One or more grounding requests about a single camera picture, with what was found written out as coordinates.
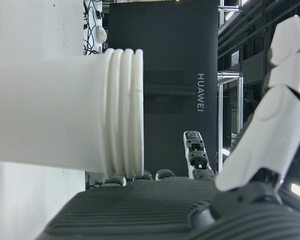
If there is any black Huawei monitor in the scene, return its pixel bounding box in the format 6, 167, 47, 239
107, 2, 220, 178

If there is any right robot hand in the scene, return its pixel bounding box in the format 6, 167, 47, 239
37, 14, 300, 240

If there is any white computer mouse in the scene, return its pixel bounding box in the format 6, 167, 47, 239
94, 24, 108, 43

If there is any white paper cup stack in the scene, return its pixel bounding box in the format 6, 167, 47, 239
0, 48, 145, 176

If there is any aluminium frame cage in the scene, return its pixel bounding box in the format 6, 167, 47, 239
216, 71, 246, 173

